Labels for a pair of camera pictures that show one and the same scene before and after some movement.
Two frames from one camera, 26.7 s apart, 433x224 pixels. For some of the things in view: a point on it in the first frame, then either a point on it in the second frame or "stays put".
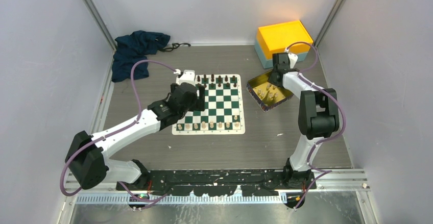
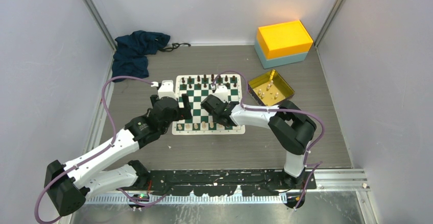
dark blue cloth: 134,47 stays put
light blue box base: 268,63 stays put
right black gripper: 271,78 → 214,119
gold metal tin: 266,95 stays put
